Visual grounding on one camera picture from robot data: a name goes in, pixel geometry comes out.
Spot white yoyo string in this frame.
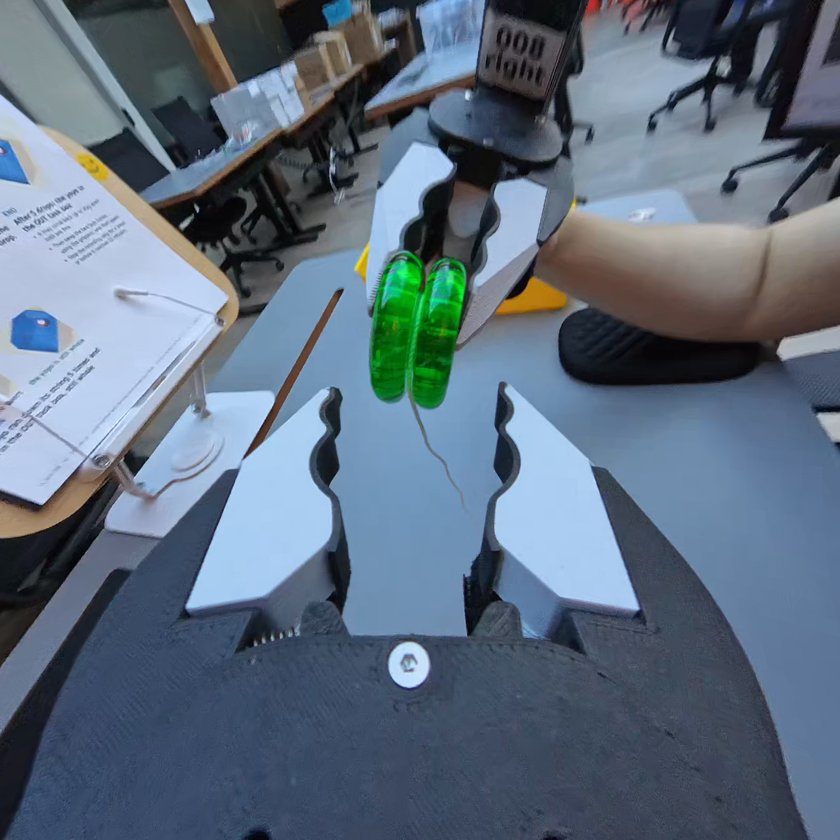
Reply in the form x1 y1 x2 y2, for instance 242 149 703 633
408 392 483 522

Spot white stand base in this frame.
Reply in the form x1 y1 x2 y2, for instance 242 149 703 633
105 390 277 540

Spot long wood-edged desk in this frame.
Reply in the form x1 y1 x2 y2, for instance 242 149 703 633
141 62 368 211

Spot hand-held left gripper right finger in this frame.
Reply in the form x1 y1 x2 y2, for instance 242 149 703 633
482 382 641 637

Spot black office chair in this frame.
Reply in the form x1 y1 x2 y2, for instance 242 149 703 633
646 0 788 132
184 197 286 298

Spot instruction sheet on wooden stand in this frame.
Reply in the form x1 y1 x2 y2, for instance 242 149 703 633
0 125 240 539

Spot black textured pad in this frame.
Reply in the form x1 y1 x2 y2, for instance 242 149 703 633
558 307 762 387

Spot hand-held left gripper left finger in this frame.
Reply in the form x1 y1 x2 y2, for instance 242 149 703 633
185 387 352 621

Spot person's right forearm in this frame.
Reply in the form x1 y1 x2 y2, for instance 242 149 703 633
533 197 840 343

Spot green transparent yoyo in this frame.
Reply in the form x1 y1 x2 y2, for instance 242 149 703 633
367 251 468 410

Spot clear plastic packs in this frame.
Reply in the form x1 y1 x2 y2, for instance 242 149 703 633
210 66 309 142

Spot stack of cardboard boxes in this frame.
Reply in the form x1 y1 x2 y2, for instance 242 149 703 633
295 13 388 93

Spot clear acrylic ledge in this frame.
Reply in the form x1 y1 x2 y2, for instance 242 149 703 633
79 311 227 480

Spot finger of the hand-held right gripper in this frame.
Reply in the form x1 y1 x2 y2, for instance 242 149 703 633
364 141 457 316
456 177 552 349

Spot yellow box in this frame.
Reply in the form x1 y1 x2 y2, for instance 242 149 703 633
354 246 568 316

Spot wooden post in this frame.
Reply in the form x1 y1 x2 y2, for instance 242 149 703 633
167 0 238 96

